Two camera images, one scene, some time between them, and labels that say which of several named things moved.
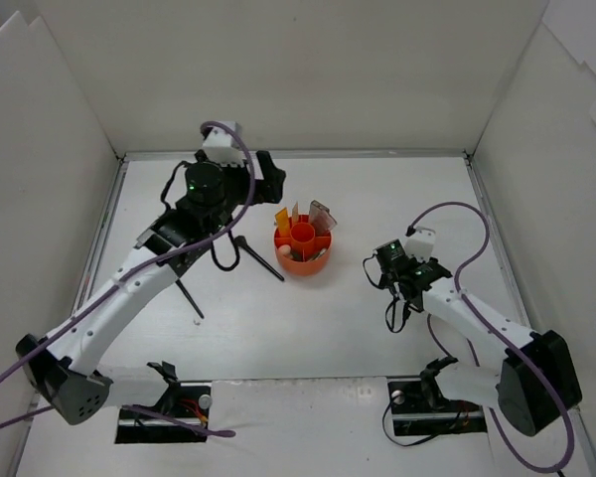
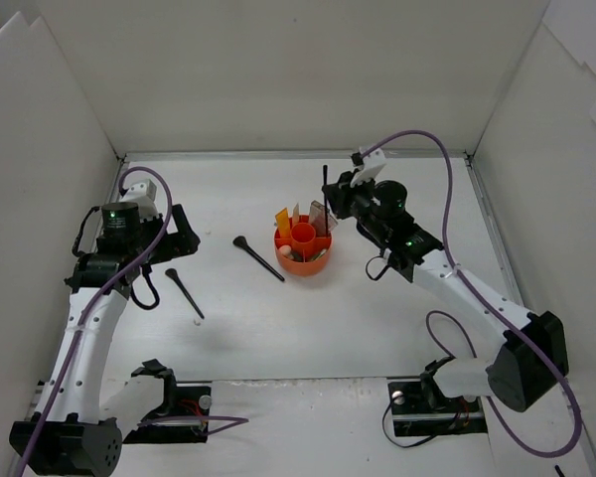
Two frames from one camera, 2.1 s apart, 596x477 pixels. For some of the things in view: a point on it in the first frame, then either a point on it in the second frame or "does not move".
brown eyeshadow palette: (321, 219) does not move
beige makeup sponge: (284, 250) does not move
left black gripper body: (260, 180) -> (176, 234)
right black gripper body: (394, 271) -> (342, 197)
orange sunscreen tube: (282, 223) does not move
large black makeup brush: (241, 241) does not move
